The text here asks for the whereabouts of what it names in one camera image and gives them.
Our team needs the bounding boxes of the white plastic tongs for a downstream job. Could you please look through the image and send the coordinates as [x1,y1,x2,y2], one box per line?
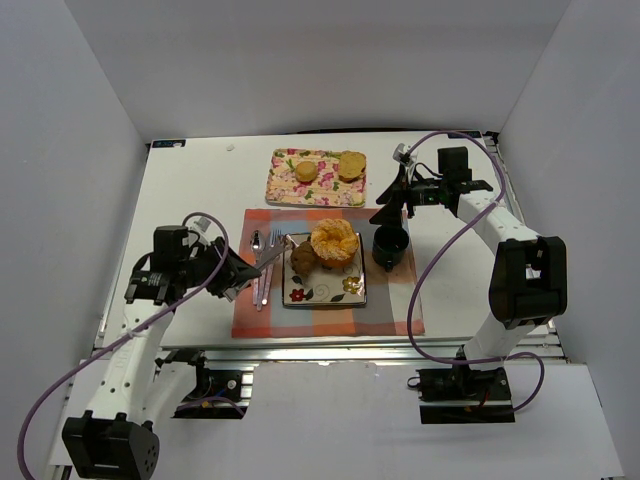
[223,235,296,302]

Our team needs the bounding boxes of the dark brown bread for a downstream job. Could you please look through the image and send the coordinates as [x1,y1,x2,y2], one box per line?
[290,241,317,277]

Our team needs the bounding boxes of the orange bundt cake bread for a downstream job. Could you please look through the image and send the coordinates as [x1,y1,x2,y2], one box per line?
[310,218,360,268]

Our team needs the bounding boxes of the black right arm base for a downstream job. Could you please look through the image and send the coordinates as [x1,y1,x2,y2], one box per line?
[407,366,515,425]

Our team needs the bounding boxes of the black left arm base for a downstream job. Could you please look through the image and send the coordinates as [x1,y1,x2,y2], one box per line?
[155,348,253,420]

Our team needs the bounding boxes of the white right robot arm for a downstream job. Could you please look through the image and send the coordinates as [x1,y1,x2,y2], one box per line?
[370,144,567,394]

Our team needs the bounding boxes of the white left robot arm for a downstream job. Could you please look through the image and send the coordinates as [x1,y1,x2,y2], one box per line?
[62,225,260,479]

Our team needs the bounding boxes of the round seeded bread bun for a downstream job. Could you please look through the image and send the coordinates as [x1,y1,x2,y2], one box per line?
[338,151,366,182]

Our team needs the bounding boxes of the dark green mug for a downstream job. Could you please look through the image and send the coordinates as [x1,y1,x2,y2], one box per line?
[372,226,410,272]

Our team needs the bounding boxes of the floral square plate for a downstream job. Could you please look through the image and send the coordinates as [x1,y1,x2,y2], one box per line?
[281,233,367,309]

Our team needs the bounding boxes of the orange checkered placemat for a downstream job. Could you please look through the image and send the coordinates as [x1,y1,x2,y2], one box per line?
[231,208,417,339]

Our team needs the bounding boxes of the floral serving tray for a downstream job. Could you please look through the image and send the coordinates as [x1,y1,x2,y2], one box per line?
[265,148,367,208]

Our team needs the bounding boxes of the small yellow muffin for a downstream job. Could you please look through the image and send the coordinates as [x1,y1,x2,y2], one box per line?
[294,161,318,183]

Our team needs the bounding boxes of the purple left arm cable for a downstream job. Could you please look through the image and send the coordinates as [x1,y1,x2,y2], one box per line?
[16,211,248,479]

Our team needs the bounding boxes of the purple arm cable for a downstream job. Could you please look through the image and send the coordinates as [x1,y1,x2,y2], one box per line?
[16,211,248,479]
[405,129,545,412]

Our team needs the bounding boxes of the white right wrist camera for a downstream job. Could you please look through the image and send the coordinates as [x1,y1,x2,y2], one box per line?
[392,143,416,168]

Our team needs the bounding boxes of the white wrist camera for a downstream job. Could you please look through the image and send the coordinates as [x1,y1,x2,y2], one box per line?
[187,215,212,236]
[392,143,416,168]

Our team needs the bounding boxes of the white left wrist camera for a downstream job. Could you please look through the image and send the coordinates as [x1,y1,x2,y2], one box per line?
[187,215,212,236]

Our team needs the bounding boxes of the silver spoon pink handle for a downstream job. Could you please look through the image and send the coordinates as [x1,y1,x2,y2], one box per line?
[250,230,265,306]

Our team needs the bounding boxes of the silver fork pink handle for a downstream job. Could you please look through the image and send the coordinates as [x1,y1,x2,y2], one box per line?
[256,229,282,312]

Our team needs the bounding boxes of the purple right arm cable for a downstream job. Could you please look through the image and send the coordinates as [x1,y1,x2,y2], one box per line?
[405,129,545,412]

